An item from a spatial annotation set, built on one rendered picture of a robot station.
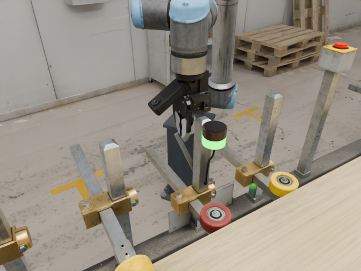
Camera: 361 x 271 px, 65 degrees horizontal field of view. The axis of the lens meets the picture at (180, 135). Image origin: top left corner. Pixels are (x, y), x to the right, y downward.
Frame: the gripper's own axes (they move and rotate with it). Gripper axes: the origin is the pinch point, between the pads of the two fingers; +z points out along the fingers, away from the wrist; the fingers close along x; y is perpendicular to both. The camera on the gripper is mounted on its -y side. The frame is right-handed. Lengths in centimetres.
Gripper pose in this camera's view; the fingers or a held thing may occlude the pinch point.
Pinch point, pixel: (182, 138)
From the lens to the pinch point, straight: 82.3
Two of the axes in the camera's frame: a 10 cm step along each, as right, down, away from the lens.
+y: 8.6, -2.8, 4.2
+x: -5.1, -4.6, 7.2
